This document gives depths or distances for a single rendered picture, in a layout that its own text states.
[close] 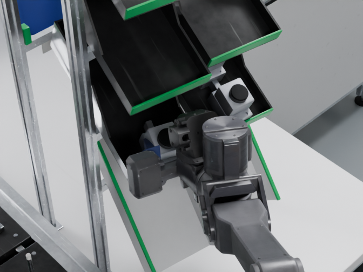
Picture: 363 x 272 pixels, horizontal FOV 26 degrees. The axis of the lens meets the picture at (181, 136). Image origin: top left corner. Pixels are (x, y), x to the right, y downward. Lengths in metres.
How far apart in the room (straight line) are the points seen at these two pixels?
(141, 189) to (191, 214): 0.30
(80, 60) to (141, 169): 0.18
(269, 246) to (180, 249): 0.52
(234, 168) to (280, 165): 0.73
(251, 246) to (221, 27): 0.45
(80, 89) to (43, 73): 0.80
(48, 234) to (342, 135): 1.79
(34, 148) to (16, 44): 0.23
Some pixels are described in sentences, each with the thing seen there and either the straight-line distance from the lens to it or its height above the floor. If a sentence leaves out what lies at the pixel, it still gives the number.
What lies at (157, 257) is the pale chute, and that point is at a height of 1.01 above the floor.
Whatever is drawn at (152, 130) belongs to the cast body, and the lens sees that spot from 1.17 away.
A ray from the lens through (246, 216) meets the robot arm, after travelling 0.94.
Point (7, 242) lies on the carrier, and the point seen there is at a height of 0.97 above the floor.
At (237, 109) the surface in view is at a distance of 1.24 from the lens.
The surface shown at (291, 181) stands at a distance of 1.67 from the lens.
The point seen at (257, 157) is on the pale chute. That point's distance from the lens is 1.42.
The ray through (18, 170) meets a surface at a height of 0.86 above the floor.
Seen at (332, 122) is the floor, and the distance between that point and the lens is 3.09.
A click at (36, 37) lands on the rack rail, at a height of 1.31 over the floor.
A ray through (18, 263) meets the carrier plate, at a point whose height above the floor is 0.97.
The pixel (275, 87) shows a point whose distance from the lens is 2.51.
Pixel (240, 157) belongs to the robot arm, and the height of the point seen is 1.38.
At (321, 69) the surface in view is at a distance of 2.70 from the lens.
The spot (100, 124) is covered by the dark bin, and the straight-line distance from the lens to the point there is 1.21.
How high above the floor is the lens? 2.08
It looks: 44 degrees down
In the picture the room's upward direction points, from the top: straight up
